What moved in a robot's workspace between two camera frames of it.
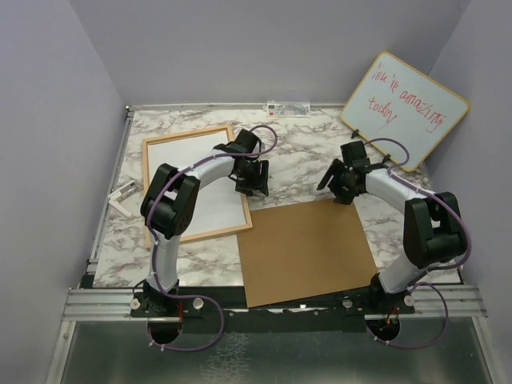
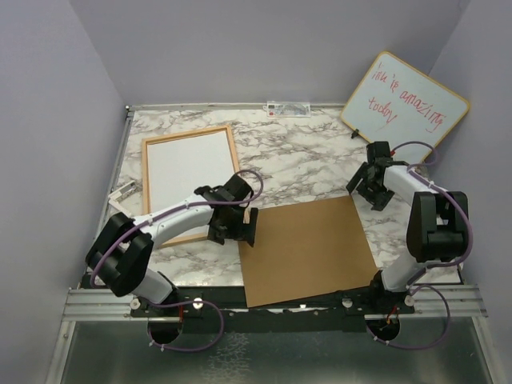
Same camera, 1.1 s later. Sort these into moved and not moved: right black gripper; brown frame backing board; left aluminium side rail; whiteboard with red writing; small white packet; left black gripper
Moved: right black gripper; left black gripper
Not moved: whiteboard with red writing; brown frame backing board; left aluminium side rail; small white packet
